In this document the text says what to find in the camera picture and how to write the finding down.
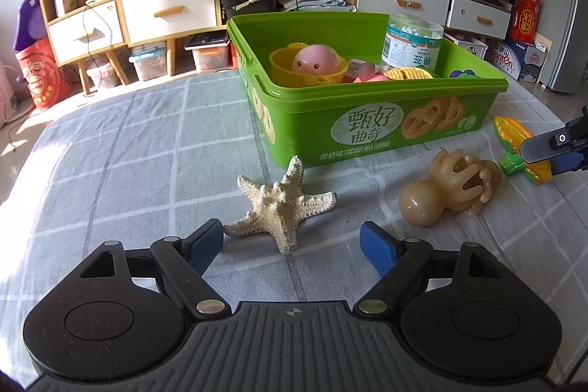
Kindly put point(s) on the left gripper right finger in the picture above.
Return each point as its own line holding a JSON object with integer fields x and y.
{"x": 401, "y": 265}

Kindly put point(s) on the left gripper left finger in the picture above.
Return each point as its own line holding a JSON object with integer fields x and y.
{"x": 181, "y": 264}

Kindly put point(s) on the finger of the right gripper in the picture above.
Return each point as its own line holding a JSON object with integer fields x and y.
{"x": 543, "y": 147}

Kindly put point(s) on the yellow toy corn cob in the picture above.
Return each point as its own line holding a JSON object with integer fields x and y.
{"x": 511, "y": 135}

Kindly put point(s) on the tan rubber hand toy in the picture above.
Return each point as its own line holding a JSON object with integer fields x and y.
{"x": 455, "y": 182}

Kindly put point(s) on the white dried starfish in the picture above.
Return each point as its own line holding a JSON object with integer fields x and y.
{"x": 280, "y": 208}

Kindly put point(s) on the grey checked table cloth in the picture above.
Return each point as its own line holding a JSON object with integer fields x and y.
{"x": 163, "y": 160}

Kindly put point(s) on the purple toy grapes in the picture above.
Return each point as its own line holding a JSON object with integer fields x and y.
{"x": 464, "y": 74}

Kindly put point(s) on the clear cotton swab jar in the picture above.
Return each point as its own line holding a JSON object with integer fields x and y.
{"x": 411, "y": 41}

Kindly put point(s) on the green plastic cookie box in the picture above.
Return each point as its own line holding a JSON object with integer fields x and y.
{"x": 346, "y": 120}

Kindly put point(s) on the pink ball toy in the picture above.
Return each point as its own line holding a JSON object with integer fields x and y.
{"x": 316, "y": 60}

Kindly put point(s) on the red paper bag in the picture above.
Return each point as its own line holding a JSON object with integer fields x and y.
{"x": 46, "y": 82}

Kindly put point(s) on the yellow toy cup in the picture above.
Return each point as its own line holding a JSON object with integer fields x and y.
{"x": 282, "y": 74}

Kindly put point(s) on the wooden cabinet with drawers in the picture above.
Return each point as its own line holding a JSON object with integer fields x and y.
{"x": 107, "y": 25}

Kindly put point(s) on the black bag on shelf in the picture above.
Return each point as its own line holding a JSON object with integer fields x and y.
{"x": 232, "y": 8}

